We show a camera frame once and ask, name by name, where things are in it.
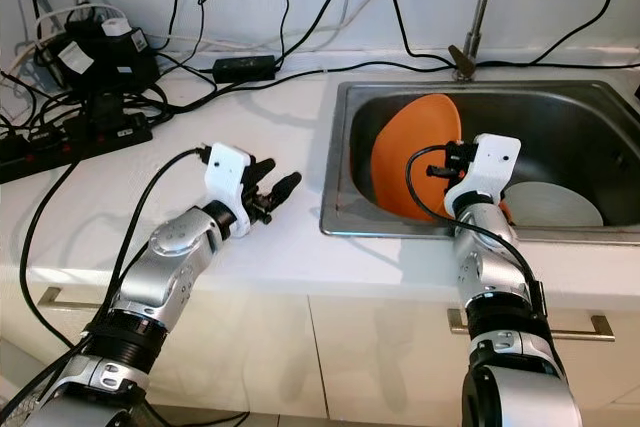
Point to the orange plastic bowl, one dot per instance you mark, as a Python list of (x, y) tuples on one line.
[(503, 212)]

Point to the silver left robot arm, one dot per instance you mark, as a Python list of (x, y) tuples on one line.
[(165, 267)]

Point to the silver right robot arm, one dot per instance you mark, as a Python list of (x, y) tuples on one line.
[(495, 277)]

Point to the small black power adapter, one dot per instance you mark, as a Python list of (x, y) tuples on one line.
[(244, 68)]

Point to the white bowl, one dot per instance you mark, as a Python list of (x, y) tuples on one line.
[(555, 205)]

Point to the stainless steel sink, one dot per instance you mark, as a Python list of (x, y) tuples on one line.
[(570, 117)]

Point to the metal sink faucet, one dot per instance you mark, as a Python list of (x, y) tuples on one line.
[(480, 15)]

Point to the black plug block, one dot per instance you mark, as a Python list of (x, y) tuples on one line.
[(112, 111)]

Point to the black charger with white labels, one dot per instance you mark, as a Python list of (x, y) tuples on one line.
[(105, 55)]

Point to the black power strip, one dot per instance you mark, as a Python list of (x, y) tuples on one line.
[(65, 150)]

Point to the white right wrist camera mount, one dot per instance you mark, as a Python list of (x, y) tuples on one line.
[(490, 165)]

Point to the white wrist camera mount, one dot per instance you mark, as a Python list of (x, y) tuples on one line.
[(226, 169), (490, 165)]

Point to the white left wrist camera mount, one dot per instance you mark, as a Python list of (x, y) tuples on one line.
[(226, 169)]

